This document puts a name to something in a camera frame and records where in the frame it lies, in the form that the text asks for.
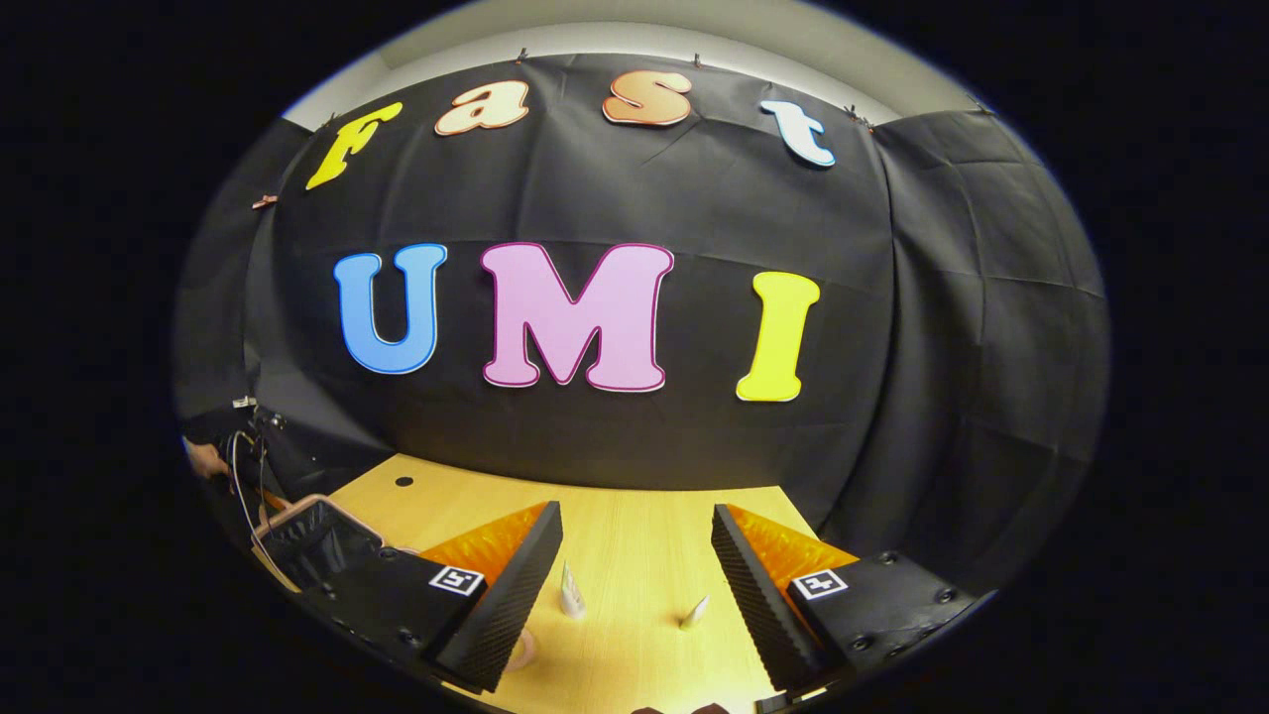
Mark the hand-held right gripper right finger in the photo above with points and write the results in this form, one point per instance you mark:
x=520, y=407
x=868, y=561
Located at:
x=753, y=605

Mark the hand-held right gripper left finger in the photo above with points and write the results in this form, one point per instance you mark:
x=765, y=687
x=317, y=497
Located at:
x=516, y=595

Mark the white green-capped skincare tube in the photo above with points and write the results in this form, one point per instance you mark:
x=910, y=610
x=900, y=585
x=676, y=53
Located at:
x=572, y=597
x=694, y=613

